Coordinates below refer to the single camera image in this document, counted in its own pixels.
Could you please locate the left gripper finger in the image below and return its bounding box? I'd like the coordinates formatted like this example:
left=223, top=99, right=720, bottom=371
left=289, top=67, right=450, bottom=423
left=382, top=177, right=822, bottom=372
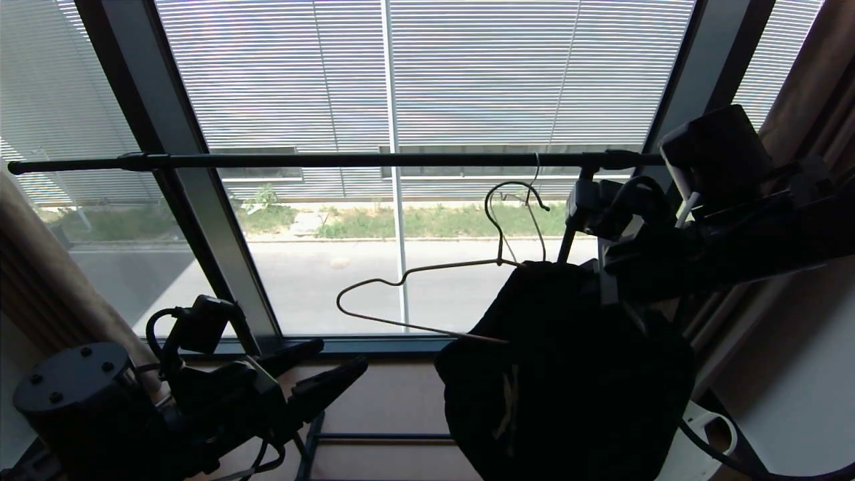
left=257, top=339, right=326, bottom=376
left=292, top=357, right=369, bottom=423

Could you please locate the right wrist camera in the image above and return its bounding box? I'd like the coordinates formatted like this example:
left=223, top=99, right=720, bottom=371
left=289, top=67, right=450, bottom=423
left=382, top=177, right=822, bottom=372
left=566, top=177, right=670, bottom=241

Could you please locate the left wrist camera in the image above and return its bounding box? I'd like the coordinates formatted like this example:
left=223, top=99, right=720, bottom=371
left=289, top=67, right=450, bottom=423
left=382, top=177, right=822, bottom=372
left=177, top=296, right=239, bottom=355

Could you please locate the black clothes rack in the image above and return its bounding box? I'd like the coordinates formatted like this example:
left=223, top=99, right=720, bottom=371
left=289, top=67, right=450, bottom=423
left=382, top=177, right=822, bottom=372
left=7, top=150, right=669, bottom=481

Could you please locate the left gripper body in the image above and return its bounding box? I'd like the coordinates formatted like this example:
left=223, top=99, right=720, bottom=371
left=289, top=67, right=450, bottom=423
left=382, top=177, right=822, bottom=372
left=168, top=361, right=296, bottom=463

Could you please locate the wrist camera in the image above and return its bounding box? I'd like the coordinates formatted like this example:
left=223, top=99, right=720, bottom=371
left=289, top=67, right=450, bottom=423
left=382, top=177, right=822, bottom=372
left=566, top=177, right=670, bottom=241
left=177, top=296, right=239, bottom=355

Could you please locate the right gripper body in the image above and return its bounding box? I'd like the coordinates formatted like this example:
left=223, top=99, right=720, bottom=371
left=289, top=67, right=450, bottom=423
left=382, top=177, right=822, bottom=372
left=598, top=240, right=675, bottom=315

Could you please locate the window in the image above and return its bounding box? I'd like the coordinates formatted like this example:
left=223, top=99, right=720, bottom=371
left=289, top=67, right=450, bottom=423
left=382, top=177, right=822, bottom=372
left=0, top=0, right=826, bottom=356

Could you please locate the white laundry basket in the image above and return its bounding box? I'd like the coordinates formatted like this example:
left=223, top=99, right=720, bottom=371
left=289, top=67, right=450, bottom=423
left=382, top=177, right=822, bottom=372
left=658, top=401, right=739, bottom=481

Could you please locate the black cable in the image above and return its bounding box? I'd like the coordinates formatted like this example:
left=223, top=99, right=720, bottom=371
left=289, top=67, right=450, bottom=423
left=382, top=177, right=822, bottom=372
left=678, top=414, right=855, bottom=481
left=212, top=433, right=289, bottom=481
left=146, top=306, right=189, bottom=376

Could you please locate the pink clothes hanger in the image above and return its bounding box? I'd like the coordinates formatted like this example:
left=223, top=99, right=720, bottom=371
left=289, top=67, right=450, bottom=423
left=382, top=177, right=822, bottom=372
left=336, top=182, right=552, bottom=345
left=500, top=152, right=550, bottom=263

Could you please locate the brown curtain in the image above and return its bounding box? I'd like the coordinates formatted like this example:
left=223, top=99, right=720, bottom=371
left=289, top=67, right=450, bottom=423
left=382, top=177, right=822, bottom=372
left=0, top=172, right=161, bottom=396
left=681, top=0, right=855, bottom=395

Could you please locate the black garment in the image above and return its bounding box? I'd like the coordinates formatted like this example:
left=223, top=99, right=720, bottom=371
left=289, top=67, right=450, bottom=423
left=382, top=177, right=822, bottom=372
left=434, top=261, right=695, bottom=481

